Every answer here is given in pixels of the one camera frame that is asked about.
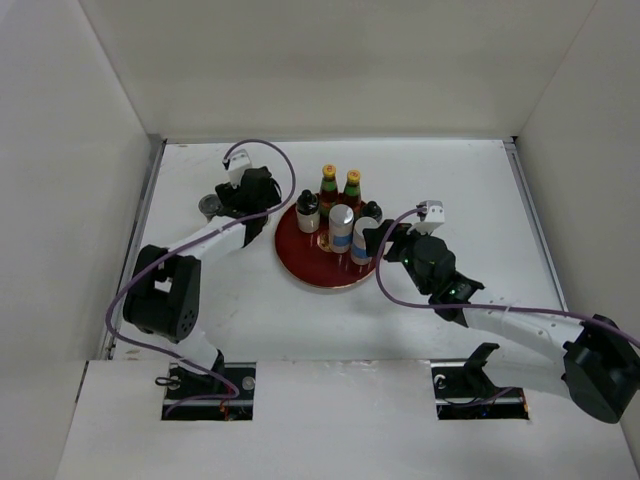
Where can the red round tray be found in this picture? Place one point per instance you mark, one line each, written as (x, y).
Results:
(309, 258)

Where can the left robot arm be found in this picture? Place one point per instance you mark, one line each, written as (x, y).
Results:
(166, 301)

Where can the silver cap blue label jar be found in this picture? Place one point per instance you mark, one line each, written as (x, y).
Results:
(341, 220)

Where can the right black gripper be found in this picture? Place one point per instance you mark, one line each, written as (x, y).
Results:
(392, 234)

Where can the brown spice jar black cap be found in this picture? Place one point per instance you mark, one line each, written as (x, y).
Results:
(372, 210)

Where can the white spice jar black cap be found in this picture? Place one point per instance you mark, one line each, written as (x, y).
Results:
(307, 212)

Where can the clear lid white powder jar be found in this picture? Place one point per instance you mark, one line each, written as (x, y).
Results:
(209, 206)

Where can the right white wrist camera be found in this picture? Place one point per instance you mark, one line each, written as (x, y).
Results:
(431, 216)

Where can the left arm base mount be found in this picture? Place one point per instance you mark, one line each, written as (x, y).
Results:
(192, 397)

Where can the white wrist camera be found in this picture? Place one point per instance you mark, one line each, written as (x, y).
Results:
(235, 164)
(431, 216)

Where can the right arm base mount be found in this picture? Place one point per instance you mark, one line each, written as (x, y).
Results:
(464, 392)

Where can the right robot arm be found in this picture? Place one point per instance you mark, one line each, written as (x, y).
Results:
(586, 359)

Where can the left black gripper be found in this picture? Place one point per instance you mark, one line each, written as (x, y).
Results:
(228, 194)

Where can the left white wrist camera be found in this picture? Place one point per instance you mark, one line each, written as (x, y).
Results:
(235, 164)

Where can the red sauce bottle yellow cap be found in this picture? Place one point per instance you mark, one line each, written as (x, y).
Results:
(328, 193)

